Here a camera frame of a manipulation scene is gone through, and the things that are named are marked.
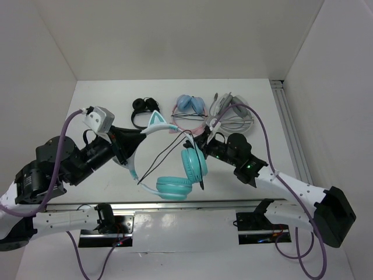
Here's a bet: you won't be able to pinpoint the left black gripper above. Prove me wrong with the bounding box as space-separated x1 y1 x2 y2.
68 124 147 186

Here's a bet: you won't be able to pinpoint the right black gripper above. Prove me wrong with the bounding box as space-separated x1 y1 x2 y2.
183 131 239 166

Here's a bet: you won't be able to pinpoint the teal cat-ear headphones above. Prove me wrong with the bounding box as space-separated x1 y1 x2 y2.
126 111 208 201

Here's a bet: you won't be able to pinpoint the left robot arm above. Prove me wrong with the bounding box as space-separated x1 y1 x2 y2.
1 127 146 251

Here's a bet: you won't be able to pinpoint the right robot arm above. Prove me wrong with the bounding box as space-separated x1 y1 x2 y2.
184 131 356 248

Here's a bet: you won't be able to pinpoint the pink blue cat-ear headphones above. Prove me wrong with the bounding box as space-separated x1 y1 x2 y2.
171 94 208 135

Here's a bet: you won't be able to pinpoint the black on-ear headphones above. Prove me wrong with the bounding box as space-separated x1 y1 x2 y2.
131 97 160 130

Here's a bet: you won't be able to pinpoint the white grey headset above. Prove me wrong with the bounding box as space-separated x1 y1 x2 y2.
206 92 254 135

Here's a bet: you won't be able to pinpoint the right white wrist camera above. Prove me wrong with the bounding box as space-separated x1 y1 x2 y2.
206 116 221 144

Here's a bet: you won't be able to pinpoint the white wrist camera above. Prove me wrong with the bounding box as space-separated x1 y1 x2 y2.
83 106 115 143
206 116 221 144

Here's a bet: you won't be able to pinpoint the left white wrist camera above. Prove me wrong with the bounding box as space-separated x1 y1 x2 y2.
83 106 115 143

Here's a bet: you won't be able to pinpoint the aluminium front rail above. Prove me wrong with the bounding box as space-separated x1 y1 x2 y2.
45 198 286 212

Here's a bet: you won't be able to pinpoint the aluminium side rail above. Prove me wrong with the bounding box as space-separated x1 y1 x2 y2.
269 80 310 181

